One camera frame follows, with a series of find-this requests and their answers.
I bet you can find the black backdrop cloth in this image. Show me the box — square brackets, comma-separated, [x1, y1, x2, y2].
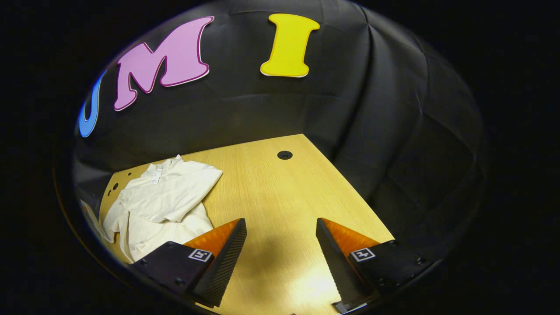
[72, 0, 488, 263]

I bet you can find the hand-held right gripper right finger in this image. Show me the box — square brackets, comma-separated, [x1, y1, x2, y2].
[316, 217, 440, 313]

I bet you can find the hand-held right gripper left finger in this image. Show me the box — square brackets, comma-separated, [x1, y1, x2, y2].
[129, 218, 248, 309]

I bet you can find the white sweatshirt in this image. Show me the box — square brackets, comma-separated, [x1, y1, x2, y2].
[101, 154, 224, 264]

